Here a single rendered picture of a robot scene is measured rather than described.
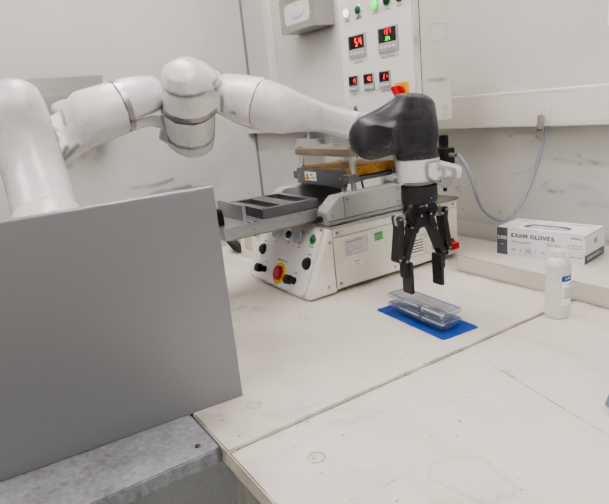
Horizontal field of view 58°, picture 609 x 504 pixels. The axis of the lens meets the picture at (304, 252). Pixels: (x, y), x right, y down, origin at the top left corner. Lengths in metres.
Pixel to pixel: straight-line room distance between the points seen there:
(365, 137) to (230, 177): 1.94
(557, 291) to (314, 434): 0.62
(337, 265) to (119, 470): 0.77
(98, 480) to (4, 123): 0.62
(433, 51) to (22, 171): 1.06
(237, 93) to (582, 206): 1.00
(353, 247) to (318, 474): 0.77
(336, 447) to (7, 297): 0.51
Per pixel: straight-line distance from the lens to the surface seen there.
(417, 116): 1.13
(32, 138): 1.12
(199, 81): 1.16
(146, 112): 1.23
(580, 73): 1.68
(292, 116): 1.21
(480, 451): 0.85
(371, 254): 1.49
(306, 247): 1.46
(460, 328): 1.22
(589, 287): 1.36
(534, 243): 1.53
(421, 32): 1.60
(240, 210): 1.38
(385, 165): 1.58
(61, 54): 2.80
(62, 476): 0.94
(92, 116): 1.19
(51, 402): 0.93
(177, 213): 0.89
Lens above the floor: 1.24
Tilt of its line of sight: 15 degrees down
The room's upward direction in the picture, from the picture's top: 6 degrees counter-clockwise
